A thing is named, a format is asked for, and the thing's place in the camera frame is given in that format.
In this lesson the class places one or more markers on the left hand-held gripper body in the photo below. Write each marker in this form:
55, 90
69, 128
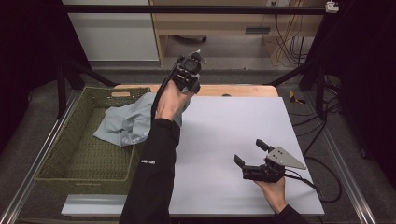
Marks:
186, 74

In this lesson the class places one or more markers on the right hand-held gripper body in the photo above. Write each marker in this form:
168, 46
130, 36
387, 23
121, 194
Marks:
274, 165

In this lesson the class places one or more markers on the grey cloth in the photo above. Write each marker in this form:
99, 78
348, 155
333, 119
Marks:
127, 121

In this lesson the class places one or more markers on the green woven basket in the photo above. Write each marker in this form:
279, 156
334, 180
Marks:
84, 155

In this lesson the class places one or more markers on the person's right hand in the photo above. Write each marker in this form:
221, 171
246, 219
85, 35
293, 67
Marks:
275, 193

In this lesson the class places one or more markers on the person's left hand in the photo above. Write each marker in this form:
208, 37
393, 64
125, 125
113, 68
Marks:
169, 102

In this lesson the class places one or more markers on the white table mat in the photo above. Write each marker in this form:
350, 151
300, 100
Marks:
236, 130

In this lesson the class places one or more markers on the yellow and black tape piece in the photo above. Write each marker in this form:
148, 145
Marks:
295, 99

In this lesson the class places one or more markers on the wooden desk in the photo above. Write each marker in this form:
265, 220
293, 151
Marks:
218, 25

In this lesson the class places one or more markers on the black horizontal bar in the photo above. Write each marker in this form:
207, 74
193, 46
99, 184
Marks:
186, 9

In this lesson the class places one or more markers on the white cabinet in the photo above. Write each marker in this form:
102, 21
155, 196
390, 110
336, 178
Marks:
115, 34

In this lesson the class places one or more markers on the black metal stand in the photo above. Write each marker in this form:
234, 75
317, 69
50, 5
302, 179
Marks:
62, 90
311, 74

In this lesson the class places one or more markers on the small white device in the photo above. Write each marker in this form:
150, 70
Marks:
332, 6

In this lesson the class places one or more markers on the metal frame rail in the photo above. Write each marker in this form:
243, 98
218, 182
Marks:
37, 155
348, 180

